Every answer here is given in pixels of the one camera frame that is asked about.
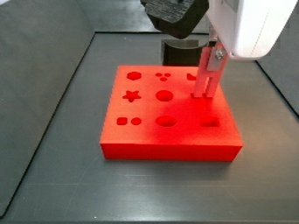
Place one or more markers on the red shape-sorting block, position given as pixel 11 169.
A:
pixel 158 122

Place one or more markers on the black curved holder block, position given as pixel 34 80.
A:
pixel 180 52

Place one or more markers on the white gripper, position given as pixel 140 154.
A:
pixel 249 26

